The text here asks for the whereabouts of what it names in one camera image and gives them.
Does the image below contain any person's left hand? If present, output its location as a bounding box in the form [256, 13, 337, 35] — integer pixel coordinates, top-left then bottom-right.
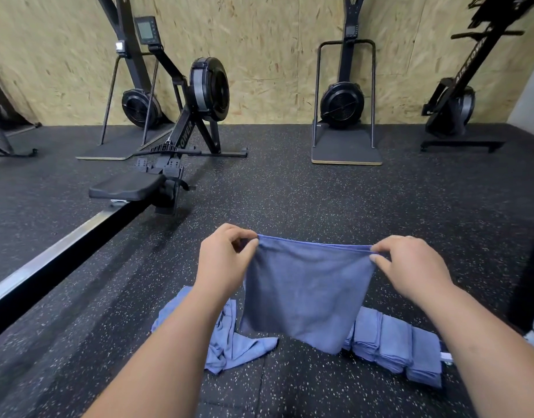
[194, 224, 260, 303]

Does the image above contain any person's right hand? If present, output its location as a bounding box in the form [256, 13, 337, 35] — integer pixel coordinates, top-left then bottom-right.
[369, 235, 455, 310]

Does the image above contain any blue towel pile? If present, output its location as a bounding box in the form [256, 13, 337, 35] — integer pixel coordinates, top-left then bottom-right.
[151, 285, 279, 376]

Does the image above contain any plain blue towel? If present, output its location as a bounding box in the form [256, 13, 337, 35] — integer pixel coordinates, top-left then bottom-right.
[239, 235, 377, 355]

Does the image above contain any person's left forearm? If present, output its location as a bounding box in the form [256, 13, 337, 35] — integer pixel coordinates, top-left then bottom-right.
[84, 287, 237, 418]

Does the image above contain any person's right forearm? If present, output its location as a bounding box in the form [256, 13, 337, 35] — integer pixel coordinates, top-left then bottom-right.
[424, 284, 534, 418]

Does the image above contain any black upright exercise machine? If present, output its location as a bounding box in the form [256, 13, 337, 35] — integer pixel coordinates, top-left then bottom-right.
[420, 0, 534, 154]

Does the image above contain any black ski trainer wooden-edged platform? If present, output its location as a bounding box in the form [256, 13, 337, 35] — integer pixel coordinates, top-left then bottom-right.
[311, 0, 383, 167]

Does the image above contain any black ski trainer grey platform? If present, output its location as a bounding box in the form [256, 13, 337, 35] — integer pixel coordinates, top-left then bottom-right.
[75, 0, 176, 162]

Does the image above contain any black rowing machine with rail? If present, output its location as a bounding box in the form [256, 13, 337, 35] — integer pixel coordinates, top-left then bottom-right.
[0, 15, 249, 343]

